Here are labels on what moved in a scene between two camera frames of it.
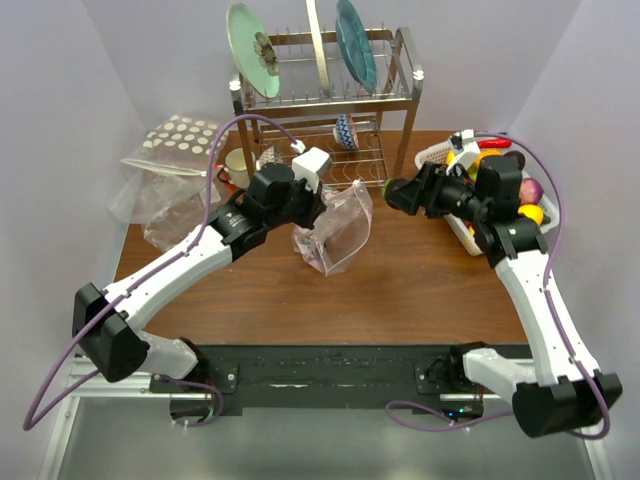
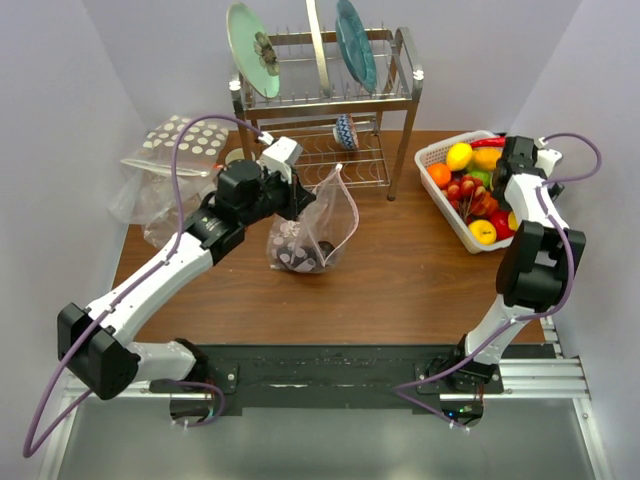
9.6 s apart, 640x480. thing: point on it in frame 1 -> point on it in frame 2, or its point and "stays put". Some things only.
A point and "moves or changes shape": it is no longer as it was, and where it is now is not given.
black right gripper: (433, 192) -> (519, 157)
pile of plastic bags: (166, 182) stays put
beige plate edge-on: (319, 48) stays put
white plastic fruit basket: (464, 232) stays put
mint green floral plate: (253, 50) stays put
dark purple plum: (518, 156) moves or changes shape
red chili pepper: (495, 143) stays put
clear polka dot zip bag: (339, 231) moves or changes shape
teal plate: (355, 48) stays put
